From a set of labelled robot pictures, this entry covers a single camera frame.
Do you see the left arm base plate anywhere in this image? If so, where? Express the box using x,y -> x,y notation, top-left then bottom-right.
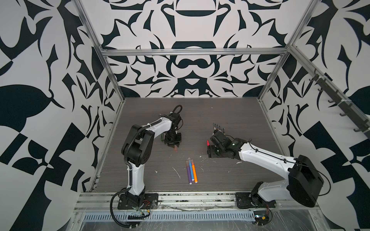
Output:
118,193 -> 159,210

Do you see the blue marker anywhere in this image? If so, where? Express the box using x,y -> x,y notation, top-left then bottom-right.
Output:
188,158 -> 195,182

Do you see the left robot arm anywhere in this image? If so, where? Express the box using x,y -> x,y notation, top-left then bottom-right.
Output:
121,114 -> 183,197

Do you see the left black corrugated cable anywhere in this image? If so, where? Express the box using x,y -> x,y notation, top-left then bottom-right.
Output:
109,104 -> 183,229

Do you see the aluminium front rail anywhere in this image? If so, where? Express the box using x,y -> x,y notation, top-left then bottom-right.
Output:
69,190 -> 261,213

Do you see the purple marker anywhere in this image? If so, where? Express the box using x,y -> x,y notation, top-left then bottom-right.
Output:
186,160 -> 192,185

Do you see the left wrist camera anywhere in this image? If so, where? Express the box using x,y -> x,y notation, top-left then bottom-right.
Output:
169,113 -> 182,127

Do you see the black hook rail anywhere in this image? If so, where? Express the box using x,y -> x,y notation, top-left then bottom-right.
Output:
310,69 -> 370,140

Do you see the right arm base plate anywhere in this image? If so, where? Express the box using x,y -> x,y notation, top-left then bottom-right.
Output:
235,192 -> 260,209

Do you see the white slotted cable duct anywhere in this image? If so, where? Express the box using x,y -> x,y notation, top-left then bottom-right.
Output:
83,211 -> 255,222

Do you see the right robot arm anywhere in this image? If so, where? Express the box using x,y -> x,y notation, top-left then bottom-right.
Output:
207,129 -> 324,209

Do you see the orange marker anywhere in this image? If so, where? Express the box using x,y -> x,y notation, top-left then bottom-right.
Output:
191,160 -> 198,183

